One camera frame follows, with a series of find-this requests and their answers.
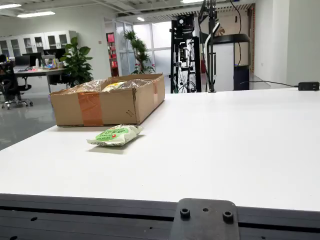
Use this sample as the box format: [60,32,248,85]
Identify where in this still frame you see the green white sunflower seed packet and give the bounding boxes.
[86,124,145,147]

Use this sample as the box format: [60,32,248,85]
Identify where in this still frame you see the yellow snack packet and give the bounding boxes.
[101,81,128,93]

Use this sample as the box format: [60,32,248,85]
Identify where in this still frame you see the brown cardboard box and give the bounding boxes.
[49,72,166,128]

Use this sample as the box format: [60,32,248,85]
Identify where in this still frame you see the black equipment rack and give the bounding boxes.
[169,13,202,94]

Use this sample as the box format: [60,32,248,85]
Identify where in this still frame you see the tall slender potted plant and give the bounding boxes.
[124,30,156,75]

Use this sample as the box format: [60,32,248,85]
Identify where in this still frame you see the clear bag of round biscuits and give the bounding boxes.
[65,77,157,94]

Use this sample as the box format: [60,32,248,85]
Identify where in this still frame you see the white kiosk with black top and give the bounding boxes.
[212,33,252,91]

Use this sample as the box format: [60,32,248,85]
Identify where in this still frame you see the red display shelf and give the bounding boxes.
[106,32,120,77]

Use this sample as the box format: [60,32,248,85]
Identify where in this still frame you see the broad leaf potted plant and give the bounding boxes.
[59,36,94,87]

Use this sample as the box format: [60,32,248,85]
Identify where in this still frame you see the black metal mounting plate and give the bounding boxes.
[169,197,241,240]

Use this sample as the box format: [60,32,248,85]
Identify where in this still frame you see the grey office desk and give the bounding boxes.
[13,66,66,94]

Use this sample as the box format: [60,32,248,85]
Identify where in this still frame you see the black computer monitor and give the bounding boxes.
[14,54,31,68]
[22,52,42,67]

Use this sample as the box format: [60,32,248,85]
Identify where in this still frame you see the white glass door cabinets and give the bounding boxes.
[0,30,78,59]

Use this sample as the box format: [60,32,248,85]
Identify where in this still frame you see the black power adapter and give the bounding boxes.
[297,81,320,92]

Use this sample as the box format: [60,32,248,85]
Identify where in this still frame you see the black office chair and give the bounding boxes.
[0,61,34,110]

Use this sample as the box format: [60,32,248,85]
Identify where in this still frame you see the long ceiling light panel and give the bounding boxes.
[16,10,56,19]
[0,3,22,10]

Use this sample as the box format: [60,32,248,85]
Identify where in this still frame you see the black camera stand pole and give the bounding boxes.
[198,0,221,93]

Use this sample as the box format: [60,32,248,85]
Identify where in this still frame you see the black power cable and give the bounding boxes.
[239,80,300,88]

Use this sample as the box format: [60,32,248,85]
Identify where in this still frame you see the hanging black cable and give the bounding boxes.
[229,0,243,66]

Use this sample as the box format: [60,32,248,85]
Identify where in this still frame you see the black aluminium frame rail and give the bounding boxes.
[0,192,320,240]

